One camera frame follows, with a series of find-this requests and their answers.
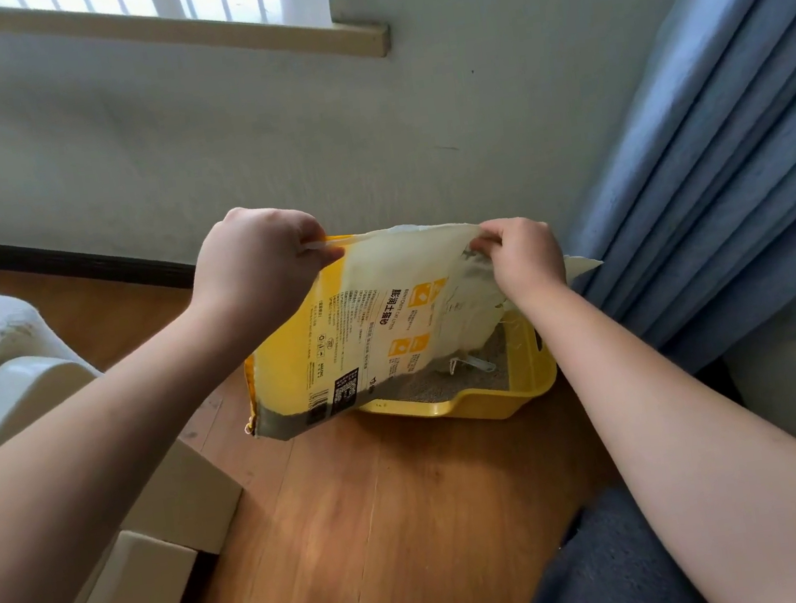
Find white window sill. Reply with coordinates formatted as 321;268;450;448
0;0;395;108

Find person's right forearm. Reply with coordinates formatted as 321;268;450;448
524;252;796;603

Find person's left hand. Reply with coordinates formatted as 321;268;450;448
178;194;358;358

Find black trousers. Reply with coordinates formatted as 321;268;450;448
84;476;713;603

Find person's right hand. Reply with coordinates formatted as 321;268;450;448
466;210;573;314

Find blue pleated curtain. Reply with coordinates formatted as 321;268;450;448
533;0;796;391

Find pale blue litter scoop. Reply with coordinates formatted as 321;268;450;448
445;351;500;379

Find white cat litter bag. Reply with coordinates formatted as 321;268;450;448
218;198;622;449

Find person's left forearm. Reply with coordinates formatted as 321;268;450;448
0;297;300;603

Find dark baseboard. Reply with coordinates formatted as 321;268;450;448
0;201;200;315

